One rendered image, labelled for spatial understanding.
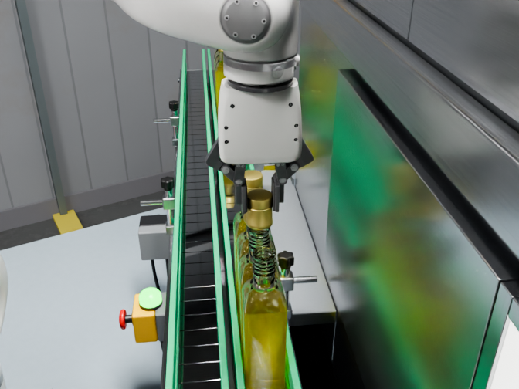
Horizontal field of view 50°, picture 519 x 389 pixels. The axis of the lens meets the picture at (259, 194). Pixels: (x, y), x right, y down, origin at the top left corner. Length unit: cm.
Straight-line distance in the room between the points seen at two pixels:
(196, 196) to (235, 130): 71
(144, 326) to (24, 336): 46
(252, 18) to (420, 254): 26
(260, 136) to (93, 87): 261
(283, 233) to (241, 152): 56
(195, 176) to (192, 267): 39
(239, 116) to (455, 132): 27
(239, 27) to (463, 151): 23
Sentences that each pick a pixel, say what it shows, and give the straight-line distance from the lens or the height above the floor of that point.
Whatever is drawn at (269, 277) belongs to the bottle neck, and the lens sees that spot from 71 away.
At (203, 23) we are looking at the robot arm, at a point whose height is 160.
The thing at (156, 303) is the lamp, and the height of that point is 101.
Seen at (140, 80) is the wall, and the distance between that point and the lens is 329.
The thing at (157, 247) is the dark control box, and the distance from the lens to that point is 134.
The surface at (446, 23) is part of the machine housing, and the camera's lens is 54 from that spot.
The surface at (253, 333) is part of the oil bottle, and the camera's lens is 75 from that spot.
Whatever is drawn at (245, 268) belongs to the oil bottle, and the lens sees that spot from 77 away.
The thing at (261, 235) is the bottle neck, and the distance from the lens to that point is 74.
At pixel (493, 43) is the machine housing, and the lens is 46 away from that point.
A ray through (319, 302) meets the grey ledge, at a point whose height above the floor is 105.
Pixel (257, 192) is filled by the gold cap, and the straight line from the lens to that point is 72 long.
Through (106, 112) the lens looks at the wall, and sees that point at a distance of 329.
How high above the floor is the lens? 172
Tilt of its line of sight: 30 degrees down
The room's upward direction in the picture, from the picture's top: straight up
